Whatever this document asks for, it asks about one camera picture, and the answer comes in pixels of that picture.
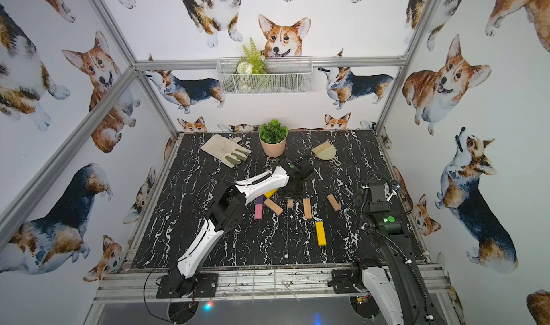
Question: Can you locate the short yellow block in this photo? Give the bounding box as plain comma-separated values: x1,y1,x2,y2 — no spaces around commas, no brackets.
264,189,277,198

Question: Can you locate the angled wooden block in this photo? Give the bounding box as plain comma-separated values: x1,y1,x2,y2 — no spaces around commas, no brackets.
327,194,341,211

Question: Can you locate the pink block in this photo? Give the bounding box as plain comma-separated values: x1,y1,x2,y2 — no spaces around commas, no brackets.
254,204,263,220

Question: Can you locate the long yellow block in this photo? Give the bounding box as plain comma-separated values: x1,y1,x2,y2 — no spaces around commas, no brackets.
315,221,327,246

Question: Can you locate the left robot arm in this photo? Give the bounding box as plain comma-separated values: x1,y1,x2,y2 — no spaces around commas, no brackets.
158,155,313,299

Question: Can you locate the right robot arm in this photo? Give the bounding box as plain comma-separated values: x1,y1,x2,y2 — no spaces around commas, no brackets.
360,178,445,324

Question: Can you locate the small brush with dustpan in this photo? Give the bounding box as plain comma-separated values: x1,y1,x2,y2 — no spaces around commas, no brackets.
312,141,341,166

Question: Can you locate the potted green plant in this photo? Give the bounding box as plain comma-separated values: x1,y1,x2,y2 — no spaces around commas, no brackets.
259,119,289,158

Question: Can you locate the work glove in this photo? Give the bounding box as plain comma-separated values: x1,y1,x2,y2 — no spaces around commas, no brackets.
201,134,252,168

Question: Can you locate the fern and white flower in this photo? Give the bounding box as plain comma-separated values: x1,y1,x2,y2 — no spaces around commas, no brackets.
236,38,269,92

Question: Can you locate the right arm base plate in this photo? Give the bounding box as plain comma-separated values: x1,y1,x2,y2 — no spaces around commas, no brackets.
327,269,366,294

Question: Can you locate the white wire basket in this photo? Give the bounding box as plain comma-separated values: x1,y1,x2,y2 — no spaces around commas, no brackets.
216,57,313,95

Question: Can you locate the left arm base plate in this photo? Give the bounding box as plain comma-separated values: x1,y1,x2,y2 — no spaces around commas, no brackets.
156,271,219,299

